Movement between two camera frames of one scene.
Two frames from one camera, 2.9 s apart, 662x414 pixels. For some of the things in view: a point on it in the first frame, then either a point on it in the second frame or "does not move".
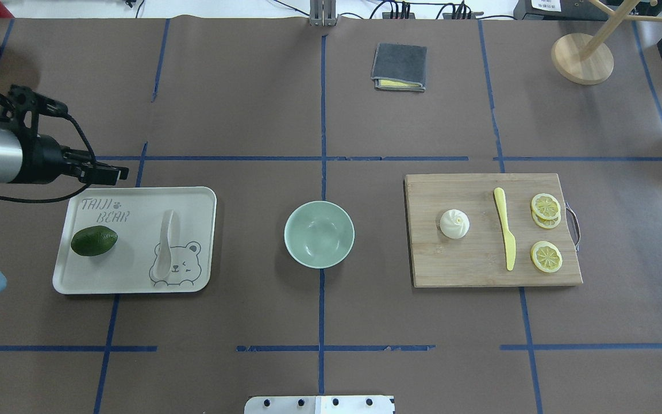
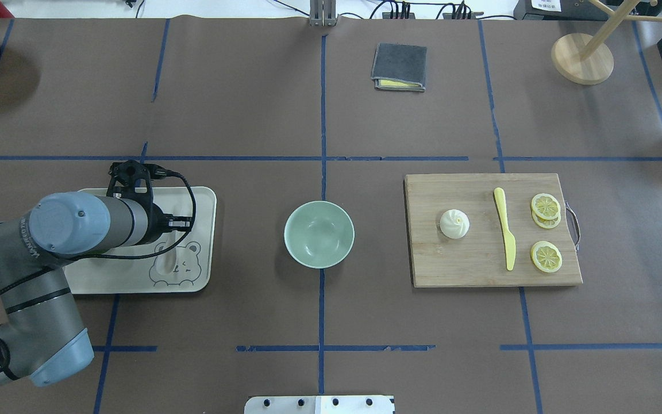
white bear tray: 137,215 does not move
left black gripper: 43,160 -> 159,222
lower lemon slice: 546,256 does not move
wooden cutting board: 478,258 does not move
